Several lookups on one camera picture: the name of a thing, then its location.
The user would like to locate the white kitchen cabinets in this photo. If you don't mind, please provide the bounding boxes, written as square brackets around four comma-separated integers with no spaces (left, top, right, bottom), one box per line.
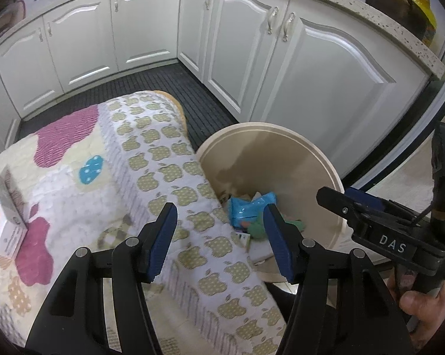
[0,0,430,189]

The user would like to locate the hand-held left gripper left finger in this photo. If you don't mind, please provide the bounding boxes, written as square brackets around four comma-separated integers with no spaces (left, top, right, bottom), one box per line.
[24,203,179,355]

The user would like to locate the dark brown clay pot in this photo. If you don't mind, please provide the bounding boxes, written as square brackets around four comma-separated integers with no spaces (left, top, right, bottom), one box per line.
[366,0,415,26]

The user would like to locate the person's right hand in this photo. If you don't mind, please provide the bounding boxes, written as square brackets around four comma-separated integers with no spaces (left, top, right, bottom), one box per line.
[387,264,445,338]

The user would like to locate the yellow oil bottle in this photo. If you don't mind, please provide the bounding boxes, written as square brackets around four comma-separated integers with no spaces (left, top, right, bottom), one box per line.
[411,0,438,47]

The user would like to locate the speckled countertop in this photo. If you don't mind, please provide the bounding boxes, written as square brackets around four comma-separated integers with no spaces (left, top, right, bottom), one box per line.
[0,0,445,79]

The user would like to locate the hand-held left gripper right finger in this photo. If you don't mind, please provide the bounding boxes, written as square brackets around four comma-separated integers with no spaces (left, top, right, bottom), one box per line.
[263,203,410,355]

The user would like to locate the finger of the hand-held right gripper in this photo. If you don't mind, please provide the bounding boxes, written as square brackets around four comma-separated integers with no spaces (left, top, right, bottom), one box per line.
[316,187,361,227]
[345,187,412,223]

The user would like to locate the white cardboard box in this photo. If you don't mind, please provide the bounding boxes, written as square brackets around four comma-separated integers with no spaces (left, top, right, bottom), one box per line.
[0,168,28,259]

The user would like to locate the green cloth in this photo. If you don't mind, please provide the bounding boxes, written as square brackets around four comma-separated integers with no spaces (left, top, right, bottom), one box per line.
[248,214,306,242]

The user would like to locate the copper coloured pot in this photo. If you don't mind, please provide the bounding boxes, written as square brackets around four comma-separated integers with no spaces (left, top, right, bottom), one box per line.
[0,0,26,41]

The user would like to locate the blue wet wipes packet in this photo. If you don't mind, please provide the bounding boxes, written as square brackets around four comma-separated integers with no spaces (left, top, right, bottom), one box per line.
[228,191,278,230]

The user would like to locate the patterned quilt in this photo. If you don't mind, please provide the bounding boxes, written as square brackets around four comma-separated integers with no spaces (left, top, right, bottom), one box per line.
[0,91,287,355]

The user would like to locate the beige round bin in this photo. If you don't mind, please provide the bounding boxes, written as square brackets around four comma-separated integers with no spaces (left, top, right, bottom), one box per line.
[196,122,347,293]

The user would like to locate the black ribbed floor mat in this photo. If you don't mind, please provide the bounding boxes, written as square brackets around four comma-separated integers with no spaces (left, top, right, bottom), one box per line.
[17,63,240,141]

